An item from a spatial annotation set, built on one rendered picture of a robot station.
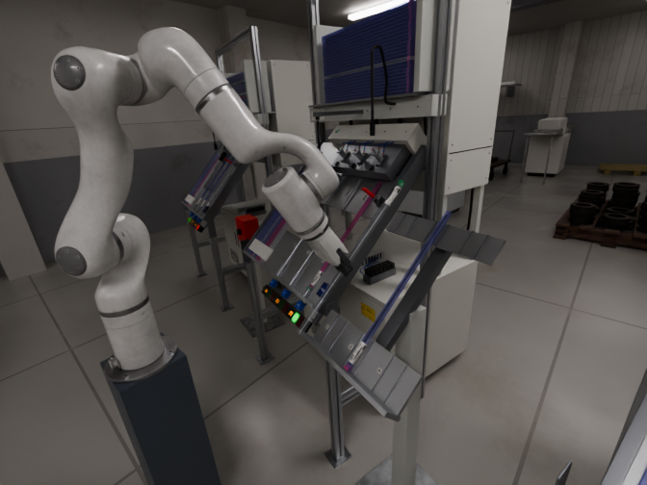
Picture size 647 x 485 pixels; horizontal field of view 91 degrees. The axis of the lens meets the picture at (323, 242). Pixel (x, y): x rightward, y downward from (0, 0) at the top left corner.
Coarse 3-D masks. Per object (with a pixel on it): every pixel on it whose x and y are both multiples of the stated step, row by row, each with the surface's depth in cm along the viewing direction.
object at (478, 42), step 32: (480, 0) 112; (480, 32) 116; (480, 64) 121; (448, 96) 118; (480, 96) 127; (448, 128) 122; (480, 128) 132; (448, 160) 126; (480, 160) 138; (448, 192) 132; (480, 192) 147
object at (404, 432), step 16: (416, 320) 88; (400, 336) 93; (416, 336) 91; (400, 352) 95; (416, 352) 93; (416, 368) 95; (416, 400) 101; (400, 416) 104; (416, 416) 104; (400, 432) 106; (416, 432) 107; (400, 448) 108; (416, 448) 110; (384, 464) 129; (400, 464) 111; (416, 464) 128; (368, 480) 124; (384, 480) 123; (400, 480) 114; (416, 480) 123; (432, 480) 122
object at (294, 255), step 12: (288, 240) 143; (300, 240) 137; (276, 252) 144; (288, 252) 138; (300, 252) 133; (312, 252) 128; (264, 264) 146; (276, 264) 139; (288, 264) 134; (300, 264) 129; (312, 264) 124; (288, 276) 130; (300, 276) 125; (312, 276) 120; (324, 276) 116; (300, 288) 121; (312, 288) 116; (312, 300) 114
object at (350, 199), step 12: (324, 144) 167; (324, 156) 161; (336, 156) 154; (348, 180) 137; (360, 180) 132; (372, 180) 127; (396, 180) 118; (336, 192) 138; (348, 192) 133; (360, 192) 128; (384, 192) 119; (324, 204) 140; (336, 204) 134; (348, 204) 129; (360, 204) 124; (372, 204) 120; (372, 216) 116
